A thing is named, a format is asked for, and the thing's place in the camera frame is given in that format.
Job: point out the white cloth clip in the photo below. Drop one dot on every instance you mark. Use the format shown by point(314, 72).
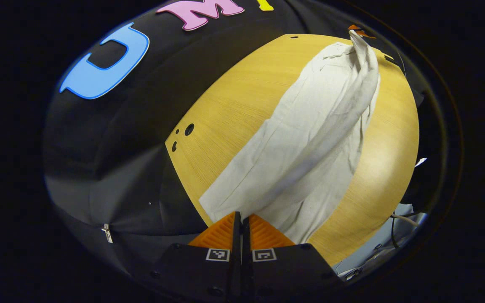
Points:
point(107, 233)

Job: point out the black backdrop cloth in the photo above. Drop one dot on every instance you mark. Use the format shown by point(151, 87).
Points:
point(120, 147)

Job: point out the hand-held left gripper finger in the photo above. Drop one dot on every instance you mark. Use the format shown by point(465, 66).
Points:
point(236, 235)
point(246, 240)

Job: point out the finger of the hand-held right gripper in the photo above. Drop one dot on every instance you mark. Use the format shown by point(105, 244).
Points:
point(358, 29)

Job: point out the white jeans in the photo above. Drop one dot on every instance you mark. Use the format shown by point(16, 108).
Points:
point(301, 139)

